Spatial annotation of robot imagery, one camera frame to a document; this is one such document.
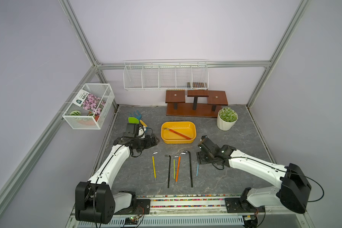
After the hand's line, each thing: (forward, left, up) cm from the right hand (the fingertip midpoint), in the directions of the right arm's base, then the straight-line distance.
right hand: (201, 155), depth 83 cm
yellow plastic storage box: (+25, +7, -8) cm, 27 cm away
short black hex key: (-5, +19, -9) cm, 22 cm away
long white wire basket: (+51, +22, +22) cm, 59 cm away
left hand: (+5, +28, +6) cm, 29 cm away
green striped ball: (+12, +66, +26) cm, 71 cm away
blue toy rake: (+39, +45, -9) cm, 60 cm away
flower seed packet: (+20, +60, +25) cm, 68 cm away
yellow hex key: (-4, +29, -8) cm, 30 cm away
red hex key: (+24, +20, -8) cm, 32 cm away
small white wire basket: (+10, +60, +22) cm, 65 cm away
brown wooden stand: (+39, -8, +4) cm, 40 cm away
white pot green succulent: (+25, -20, +4) cm, 32 cm away
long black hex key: (+7, +8, -8) cm, 13 cm away
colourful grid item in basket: (+45, 0, +17) cm, 48 cm away
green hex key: (-3, +16, -7) cm, 18 cm away
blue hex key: (-5, +2, -8) cm, 10 cm away
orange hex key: (-4, +13, -8) cm, 16 cm away
